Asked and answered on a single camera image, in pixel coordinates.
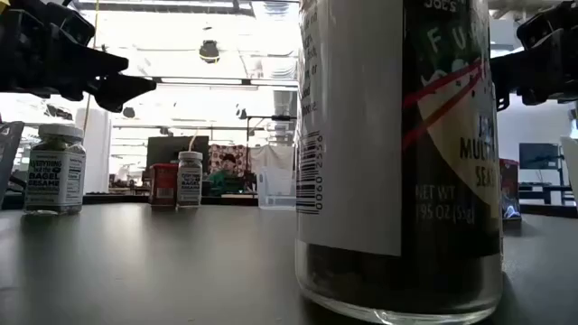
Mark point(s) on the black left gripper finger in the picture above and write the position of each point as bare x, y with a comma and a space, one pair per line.
126, 90
101, 64

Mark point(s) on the red spice tin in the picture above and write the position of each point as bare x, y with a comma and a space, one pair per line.
163, 185
509, 180

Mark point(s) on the white-lid bagel seasoning jar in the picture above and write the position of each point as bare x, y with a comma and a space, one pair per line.
189, 180
55, 176

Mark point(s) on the brown-lid furikake seasoning jar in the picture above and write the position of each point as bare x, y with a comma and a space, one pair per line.
352, 135

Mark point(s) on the small black ceiling fixture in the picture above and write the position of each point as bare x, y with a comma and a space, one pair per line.
241, 113
128, 112

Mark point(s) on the white pillar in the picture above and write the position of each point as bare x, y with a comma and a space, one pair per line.
97, 149

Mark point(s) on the black computer monitor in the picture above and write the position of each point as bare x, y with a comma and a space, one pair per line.
171, 149

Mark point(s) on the long ceiling light bar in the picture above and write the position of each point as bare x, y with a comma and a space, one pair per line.
203, 81

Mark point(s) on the black bench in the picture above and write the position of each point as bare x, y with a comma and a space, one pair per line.
542, 187

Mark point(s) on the frosted white plastic bin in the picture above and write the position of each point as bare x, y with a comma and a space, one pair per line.
571, 167

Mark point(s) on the clear plastic bin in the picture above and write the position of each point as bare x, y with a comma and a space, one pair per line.
275, 194
9, 153

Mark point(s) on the red patterned cloth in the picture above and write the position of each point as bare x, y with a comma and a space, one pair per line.
217, 152

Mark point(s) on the person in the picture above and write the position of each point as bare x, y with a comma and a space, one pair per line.
226, 178

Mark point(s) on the white cloth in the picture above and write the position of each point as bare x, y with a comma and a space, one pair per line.
271, 158

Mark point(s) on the dark wall screen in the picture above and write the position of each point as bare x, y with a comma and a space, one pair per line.
538, 155

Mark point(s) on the black dome ceiling camera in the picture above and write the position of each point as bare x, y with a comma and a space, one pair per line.
209, 50

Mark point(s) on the silver ventilation duct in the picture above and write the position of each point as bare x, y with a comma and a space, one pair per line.
284, 108

